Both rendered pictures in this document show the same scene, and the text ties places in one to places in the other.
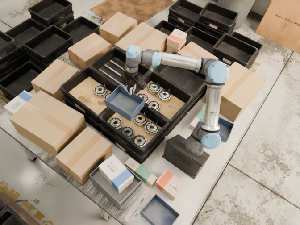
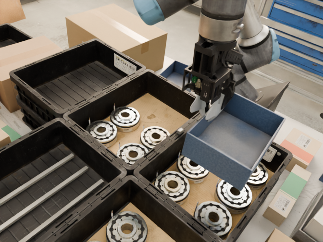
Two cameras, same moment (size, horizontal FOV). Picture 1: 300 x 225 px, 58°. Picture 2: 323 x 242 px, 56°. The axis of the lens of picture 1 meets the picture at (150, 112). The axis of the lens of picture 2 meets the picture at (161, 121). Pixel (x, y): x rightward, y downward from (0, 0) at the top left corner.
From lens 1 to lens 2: 1.64 m
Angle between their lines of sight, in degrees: 55
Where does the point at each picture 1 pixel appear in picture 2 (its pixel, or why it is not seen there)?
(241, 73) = (95, 18)
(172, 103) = (144, 112)
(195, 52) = (12, 56)
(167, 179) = (295, 149)
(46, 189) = not seen: outside the picture
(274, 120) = not seen: hidden behind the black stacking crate
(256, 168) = not seen: hidden behind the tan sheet
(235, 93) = (136, 31)
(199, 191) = (286, 123)
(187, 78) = (80, 82)
